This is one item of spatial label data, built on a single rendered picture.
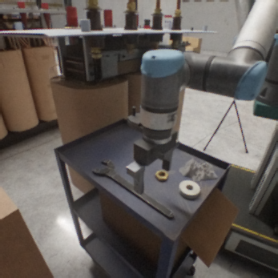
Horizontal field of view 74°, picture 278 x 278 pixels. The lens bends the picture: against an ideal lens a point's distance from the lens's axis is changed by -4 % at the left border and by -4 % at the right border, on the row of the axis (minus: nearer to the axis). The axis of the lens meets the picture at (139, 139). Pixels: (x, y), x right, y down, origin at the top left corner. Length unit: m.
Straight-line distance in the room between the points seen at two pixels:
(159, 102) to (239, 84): 0.18
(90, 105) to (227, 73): 0.81
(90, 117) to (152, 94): 0.77
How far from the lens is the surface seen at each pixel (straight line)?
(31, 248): 0.83
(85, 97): 1.11
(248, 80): 0.47
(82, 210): 1.15
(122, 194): 0.70
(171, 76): 0.41
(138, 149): 0.47
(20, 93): 2.66
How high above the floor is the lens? 1.39
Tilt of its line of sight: 31 degrees down
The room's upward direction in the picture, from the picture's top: 1 degrees clockwise
